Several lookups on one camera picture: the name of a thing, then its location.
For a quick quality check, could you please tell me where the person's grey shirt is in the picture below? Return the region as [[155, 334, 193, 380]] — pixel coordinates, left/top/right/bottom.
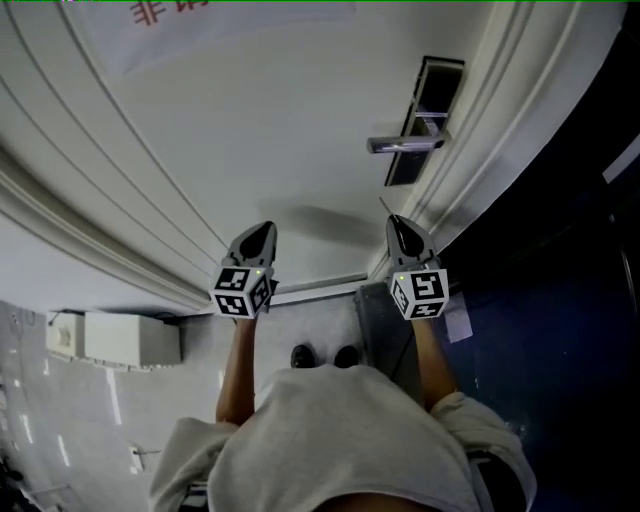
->
[[149, 364, 539, 512]]

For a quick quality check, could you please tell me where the white socket box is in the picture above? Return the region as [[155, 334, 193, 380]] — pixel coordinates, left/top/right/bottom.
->
[[46, 310, 87, 359]]

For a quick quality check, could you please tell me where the black cable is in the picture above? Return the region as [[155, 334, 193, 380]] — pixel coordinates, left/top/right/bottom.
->
[[388, 328, 417, 384]]

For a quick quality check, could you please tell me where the white floor box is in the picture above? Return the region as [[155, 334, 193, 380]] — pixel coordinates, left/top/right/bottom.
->
[[82, 309, 184, 372]]

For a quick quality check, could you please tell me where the person's black shoe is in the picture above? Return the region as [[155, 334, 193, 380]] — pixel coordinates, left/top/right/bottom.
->
[[333, 344, 361, 369], [290, 343, 317, 371]]

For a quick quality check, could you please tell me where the paper notice with red writing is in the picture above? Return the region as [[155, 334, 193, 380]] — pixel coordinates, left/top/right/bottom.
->
[[85, 0, 359, 77]]

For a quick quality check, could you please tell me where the silver door lever handle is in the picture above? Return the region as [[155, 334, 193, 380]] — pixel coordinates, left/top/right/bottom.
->
[[366, 135, 447, 155]]

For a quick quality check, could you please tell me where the person's right forearm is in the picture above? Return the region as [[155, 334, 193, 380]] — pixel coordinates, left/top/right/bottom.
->
[[410, 316, 461, 415]]

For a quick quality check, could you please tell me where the white door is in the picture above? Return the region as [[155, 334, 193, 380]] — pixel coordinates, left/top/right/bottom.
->
[[0, 0, 629, 317]]

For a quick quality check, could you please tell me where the person's right black shoe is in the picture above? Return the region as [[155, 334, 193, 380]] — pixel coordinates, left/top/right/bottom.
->
[[333, 344, 361, 369]]

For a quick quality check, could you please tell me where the person's left black shoe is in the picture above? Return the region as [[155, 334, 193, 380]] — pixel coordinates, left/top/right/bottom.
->
[[290, 343, 317, 371]]

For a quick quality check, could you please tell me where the black door lock plate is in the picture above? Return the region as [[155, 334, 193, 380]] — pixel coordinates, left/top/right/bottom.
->
[[383, 55, 466, 188]]

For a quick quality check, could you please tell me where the person's left forearm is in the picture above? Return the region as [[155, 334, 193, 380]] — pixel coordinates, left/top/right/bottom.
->
[[215, 316, 259, 427]]

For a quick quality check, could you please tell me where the white tape patch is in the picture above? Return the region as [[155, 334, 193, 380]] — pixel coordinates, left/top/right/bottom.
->
[[443, 293, 474, 345]]

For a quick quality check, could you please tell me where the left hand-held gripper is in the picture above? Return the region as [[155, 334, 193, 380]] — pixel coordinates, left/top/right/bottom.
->
[[208, 220, 281, 320]]

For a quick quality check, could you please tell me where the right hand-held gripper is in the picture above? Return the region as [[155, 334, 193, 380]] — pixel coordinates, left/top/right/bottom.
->
[[385, 215, 450, 322]]

